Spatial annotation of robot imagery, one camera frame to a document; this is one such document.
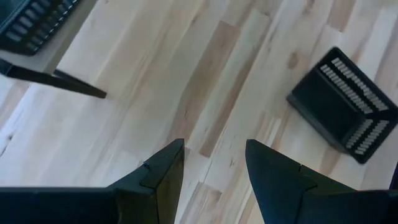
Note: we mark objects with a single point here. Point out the wooden shelf with black legs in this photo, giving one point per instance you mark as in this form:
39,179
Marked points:
62,43

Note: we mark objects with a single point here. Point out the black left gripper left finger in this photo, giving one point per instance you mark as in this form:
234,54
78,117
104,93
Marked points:
140,199

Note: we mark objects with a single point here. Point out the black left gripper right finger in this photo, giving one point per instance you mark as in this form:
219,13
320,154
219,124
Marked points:
295,196

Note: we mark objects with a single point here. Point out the black plastic slotted basket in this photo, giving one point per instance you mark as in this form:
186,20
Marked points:
326,102
37,25

